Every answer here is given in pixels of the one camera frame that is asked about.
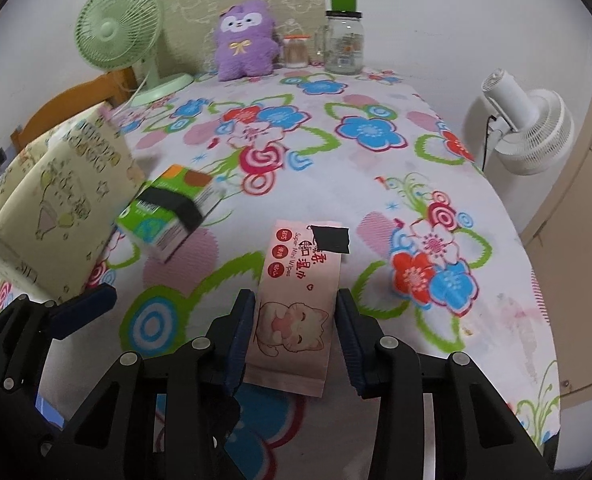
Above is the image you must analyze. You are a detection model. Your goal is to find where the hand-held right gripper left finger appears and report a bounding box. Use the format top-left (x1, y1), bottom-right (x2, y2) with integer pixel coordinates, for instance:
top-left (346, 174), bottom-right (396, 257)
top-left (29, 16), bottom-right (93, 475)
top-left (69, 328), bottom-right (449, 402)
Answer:
top-left (51, 289), bottom-right (257, 480)

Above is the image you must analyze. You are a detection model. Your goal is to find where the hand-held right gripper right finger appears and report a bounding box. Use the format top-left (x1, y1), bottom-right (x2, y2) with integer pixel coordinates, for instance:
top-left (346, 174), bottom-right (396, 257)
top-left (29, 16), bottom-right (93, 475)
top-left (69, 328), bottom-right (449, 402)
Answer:
top-left (337, 287), bottom-right (547, 480)

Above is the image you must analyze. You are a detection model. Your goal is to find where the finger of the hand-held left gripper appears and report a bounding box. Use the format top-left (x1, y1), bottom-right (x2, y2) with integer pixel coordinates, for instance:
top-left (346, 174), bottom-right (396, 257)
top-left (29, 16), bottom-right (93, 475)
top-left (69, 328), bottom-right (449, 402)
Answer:
top-left (0, 282), bottom-right (118, 396)
top-left (198, 385), bottom-right (243, 480)

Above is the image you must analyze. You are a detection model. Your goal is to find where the pink wet wipes pack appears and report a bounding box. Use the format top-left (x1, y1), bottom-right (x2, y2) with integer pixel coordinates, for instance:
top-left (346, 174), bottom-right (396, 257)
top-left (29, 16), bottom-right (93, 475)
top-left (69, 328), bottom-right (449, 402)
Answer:
top-left (243, 219), bottom-right (352, 397)

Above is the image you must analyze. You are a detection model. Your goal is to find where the green tissue pack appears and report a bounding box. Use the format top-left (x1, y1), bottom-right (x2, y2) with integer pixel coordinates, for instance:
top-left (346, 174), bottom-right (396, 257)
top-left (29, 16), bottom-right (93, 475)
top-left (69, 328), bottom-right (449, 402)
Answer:
top-left (115, 164), bottom-right (227, 265)

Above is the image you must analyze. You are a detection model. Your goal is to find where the yellow cartoon fabric storage box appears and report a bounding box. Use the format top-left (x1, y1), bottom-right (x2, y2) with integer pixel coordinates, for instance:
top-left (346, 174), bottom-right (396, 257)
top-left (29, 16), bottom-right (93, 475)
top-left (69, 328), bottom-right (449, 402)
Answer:
top-left (0, 101), bottom-right (147, 306)

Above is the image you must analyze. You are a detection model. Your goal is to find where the floral tablecloth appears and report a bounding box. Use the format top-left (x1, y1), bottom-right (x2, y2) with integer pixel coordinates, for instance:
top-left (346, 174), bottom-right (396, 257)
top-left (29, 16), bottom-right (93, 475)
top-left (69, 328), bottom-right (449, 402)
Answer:
top-left (0, 65), bottom-right (562, 480)

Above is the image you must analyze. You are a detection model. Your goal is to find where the beige door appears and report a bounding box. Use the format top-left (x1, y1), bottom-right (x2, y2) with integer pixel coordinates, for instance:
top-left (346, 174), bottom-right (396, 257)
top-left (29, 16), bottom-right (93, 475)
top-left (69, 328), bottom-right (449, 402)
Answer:
top-left (518, 35), bottom-right (592, 406)

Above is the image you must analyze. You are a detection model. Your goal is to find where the green desk fan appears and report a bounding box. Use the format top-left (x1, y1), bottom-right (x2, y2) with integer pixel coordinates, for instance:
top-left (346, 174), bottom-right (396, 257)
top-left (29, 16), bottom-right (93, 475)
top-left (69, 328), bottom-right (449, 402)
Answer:
top-left (74, 0), bottom-right (194, 107)

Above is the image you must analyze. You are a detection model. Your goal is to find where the white fan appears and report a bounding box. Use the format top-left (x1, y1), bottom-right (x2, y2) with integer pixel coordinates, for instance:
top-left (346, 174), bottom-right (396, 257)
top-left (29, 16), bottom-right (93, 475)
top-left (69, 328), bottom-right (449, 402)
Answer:
top-left (463, 67), bottom-right (575, 177)

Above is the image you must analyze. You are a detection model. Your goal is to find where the purple plush toy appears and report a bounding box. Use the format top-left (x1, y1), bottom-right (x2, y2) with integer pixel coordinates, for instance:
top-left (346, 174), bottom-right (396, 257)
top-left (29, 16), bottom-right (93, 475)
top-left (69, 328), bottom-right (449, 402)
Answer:
top-left (212, 0), bottom-right (283, 82)

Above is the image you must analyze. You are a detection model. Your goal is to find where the toothpick jar with orange lid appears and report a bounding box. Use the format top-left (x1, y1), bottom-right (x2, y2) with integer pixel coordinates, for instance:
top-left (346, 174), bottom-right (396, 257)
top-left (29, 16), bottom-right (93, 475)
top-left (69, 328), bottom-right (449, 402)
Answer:
top-left (282, 34), bottom-right (311, 69)

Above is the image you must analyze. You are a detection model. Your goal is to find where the glass jar with green lid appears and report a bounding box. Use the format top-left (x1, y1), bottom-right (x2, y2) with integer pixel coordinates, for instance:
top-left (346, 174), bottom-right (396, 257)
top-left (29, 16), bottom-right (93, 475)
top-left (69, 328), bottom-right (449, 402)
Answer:
top-left (313, 0), bottom-right (366, 75)

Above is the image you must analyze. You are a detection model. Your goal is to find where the green cartoon print board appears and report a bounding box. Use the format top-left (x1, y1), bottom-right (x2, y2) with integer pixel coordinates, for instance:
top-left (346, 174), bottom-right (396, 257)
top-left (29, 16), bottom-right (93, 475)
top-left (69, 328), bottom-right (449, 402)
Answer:
top-left (157, 0), bottom-right (327, 77)

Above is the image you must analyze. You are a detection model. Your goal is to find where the white fan cable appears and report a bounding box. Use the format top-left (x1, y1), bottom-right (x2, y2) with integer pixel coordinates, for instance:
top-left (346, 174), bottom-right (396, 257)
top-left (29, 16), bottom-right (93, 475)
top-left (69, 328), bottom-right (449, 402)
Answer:
top-left (111, 71), bottom-right (153, 116)

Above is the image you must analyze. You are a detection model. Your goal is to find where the black fan cable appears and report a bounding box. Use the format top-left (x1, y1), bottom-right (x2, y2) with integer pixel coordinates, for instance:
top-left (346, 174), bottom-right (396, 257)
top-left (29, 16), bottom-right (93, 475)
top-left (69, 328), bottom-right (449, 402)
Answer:
top-left (478, 115), bottom-right (507, 173)

